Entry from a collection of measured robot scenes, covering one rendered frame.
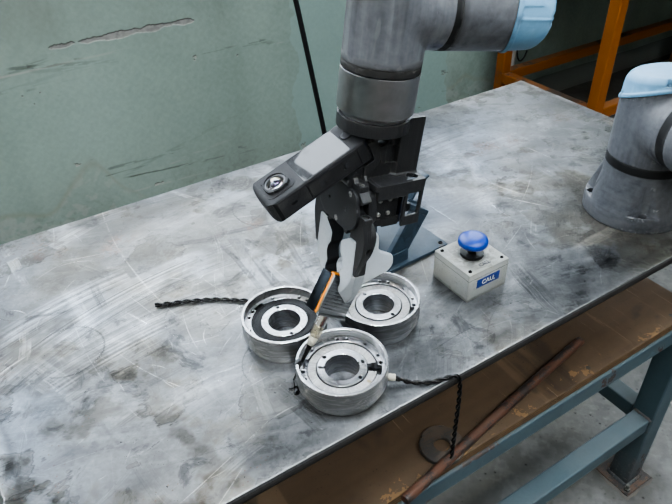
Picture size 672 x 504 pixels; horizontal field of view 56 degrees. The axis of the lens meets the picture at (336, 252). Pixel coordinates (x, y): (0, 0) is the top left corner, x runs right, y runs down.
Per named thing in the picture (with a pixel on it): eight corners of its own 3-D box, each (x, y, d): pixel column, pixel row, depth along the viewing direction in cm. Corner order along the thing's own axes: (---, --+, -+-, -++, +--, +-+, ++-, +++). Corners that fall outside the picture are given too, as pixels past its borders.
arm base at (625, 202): (622, 174, 110) (637, 121, 104) (703, 213, 99) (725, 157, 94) (562, 201, 104) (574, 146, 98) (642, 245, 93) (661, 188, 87)
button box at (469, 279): (466, 303, 84) (470, 274, 81) (432, 275, 89) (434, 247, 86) (511, 281, 87) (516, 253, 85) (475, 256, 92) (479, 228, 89)
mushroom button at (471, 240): (469, 278, 84) (472, 248, 81) (449, 263, 87) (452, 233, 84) (491, 268, 86) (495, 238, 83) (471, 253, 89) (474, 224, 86)
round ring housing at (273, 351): (227, 344, 79) (222, 320, 77) (281, 299, 86) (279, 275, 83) (291, 380, 74) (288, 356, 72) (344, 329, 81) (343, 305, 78)
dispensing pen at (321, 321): (273, 370, 71) (335, 237, 69) (300, 374, 74) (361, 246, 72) (283, 380, 70) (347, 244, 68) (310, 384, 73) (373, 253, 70)
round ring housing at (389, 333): (427, 303, 84) (428, 279, 82) (407, 358, 76) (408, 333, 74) (352, 288, 87) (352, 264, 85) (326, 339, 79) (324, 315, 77)
